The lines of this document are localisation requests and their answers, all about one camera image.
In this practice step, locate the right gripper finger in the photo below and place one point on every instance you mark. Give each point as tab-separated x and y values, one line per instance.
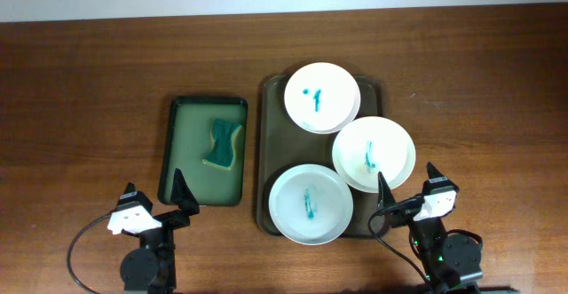
434	174
385	197

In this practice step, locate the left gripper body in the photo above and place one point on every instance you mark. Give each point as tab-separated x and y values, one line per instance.
165	237

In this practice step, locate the green water tray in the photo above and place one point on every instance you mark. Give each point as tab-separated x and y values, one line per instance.
188	141

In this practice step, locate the brown serving tray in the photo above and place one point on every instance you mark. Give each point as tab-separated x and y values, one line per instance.
282	144

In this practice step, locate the green and yellow sponge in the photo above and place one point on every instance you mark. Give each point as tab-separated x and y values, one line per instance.
222	154

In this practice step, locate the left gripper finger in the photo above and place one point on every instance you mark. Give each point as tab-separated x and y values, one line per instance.
182	196
129	188

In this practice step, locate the white plate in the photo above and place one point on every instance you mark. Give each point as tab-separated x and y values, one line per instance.
310	204
371	145
322	98

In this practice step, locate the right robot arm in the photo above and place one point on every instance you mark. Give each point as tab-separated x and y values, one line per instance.
450	259

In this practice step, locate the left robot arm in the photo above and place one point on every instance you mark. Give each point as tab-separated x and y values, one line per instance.
151	267

